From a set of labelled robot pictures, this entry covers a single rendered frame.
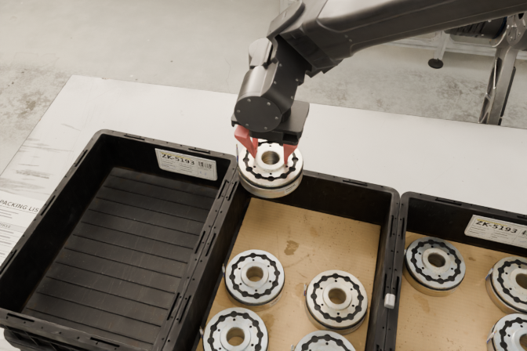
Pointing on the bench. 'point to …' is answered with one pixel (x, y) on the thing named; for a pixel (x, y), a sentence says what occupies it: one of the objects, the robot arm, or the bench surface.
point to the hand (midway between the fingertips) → (270, 154)
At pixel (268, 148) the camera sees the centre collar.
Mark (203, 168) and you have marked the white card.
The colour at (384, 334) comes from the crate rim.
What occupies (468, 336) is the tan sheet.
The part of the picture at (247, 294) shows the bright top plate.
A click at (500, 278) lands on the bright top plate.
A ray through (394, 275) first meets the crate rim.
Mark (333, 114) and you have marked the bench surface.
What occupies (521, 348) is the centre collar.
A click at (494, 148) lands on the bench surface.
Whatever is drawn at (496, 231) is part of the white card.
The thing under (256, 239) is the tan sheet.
